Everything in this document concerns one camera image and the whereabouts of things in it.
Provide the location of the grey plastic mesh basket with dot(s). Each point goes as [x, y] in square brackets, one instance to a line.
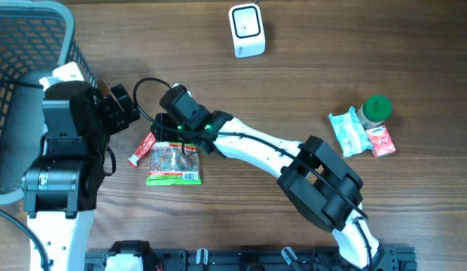
[36, 37]

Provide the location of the green lid jar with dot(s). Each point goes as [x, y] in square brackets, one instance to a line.
[374, 111]

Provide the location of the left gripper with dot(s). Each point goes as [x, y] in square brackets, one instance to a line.
[119, 120]

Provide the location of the red candy bar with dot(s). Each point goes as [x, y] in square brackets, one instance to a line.
[146, 145]

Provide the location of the clear gummy candy bag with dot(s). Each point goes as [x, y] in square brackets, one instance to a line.
[174, 163]

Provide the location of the red Kleenex tissue pack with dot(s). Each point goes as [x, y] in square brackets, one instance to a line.
[381, 141]

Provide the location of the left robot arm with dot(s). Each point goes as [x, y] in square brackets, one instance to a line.
[61, 185]

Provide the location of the white barcode scanner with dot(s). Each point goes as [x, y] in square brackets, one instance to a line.
[246, 26]

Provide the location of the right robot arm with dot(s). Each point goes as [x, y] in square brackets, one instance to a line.
[317, 181]

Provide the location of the mint green wipes pack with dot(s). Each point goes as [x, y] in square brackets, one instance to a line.
[350, 133]

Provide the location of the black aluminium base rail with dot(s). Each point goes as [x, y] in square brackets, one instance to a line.
[138, 255]

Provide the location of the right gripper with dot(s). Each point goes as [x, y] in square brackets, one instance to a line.
[165, 132]

